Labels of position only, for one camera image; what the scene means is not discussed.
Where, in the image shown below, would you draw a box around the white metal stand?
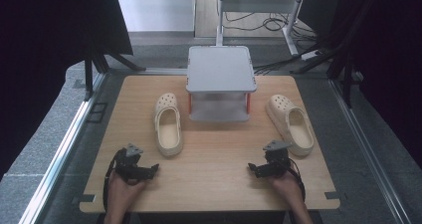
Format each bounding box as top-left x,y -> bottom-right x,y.
214,0 -> 309,57

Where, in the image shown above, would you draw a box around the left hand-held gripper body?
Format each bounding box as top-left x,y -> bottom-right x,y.
113,142 -> 151,186

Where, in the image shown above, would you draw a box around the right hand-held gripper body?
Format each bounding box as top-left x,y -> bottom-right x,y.
262,139 -> 293,179

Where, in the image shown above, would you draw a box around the black tripod legs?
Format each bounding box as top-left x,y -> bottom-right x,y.
291,46 -> 357,110
83,46 -> 147,102

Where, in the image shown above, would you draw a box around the black curtain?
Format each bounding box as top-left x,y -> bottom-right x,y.
0,0 -> 134,182
297,0 -> 422,170

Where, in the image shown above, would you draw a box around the cream clog shoe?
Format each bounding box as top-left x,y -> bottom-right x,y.
153,92 -> 184,158
264,94 -> 316,158

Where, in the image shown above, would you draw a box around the grey two-tier shoe rack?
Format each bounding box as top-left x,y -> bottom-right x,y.
185,45 -> 259,123

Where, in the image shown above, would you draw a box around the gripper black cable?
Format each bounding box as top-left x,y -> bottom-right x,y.
288,157 -> 307,203
102,147 -> 127,213

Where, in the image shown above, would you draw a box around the person's left hand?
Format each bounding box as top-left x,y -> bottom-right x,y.
106,169 -> 147,216

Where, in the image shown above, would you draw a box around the person's right hand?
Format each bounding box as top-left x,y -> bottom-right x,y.
267,172 -> 306,212

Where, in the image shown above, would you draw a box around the white power strip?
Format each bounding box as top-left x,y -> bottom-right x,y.
300,49 -> 322,62

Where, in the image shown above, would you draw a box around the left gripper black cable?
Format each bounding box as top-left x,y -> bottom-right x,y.
102,147 -> 127,213

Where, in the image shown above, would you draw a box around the black floor cables bundle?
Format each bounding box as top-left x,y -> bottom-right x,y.
222,0 -> 319,77

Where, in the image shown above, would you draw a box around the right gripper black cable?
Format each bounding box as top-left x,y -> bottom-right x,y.
288,157 -> 307,203

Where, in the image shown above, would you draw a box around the aluminium rail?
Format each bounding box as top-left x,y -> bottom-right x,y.
327,79 -> 413,224
17,72 -> 107,224

